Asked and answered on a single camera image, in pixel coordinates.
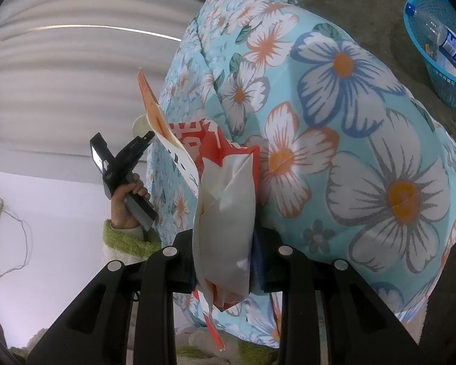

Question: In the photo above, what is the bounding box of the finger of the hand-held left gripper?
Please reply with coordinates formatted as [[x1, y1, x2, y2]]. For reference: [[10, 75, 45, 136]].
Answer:
[[115, 131, 156, 172]]

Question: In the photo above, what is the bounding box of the blue plastic wastebasket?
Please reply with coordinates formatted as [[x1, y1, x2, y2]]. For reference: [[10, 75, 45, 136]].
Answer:
[[403, 0, 456, 111]]

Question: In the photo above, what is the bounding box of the floral light blue blanket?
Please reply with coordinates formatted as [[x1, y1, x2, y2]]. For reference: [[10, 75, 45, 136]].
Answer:
[[146, 0, 456, 350]]

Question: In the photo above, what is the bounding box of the white cable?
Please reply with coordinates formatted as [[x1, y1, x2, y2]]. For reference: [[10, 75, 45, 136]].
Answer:
[[0, 209, 33, 279]]

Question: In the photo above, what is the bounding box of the white fluffy blanket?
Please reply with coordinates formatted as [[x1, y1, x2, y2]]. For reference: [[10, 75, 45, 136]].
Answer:
[[8, 300, 430, 365]]

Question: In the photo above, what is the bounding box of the plastic bottle with blue label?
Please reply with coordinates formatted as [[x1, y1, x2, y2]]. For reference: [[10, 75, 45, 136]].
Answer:
[[406, 3, 456, 71]]

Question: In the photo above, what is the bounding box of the person's left hand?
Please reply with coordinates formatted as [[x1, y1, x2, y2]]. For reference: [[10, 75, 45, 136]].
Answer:
[[110, 173, 151, 230]]

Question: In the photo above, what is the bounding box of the white paper cup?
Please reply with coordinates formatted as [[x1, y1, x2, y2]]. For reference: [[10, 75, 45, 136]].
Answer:
[[132, 116, 155, 140]]

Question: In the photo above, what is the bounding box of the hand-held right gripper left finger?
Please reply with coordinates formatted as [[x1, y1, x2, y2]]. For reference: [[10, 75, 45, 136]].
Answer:
[[26, 230, 198, 365]]

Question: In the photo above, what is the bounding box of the red and white paper bag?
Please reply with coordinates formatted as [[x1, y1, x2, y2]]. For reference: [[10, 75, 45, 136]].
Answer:
[[137, 68, 261, 352]]

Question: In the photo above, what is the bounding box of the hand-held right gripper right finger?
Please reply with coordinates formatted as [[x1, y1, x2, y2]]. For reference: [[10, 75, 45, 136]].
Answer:
[[253, 228, 422, 365]]

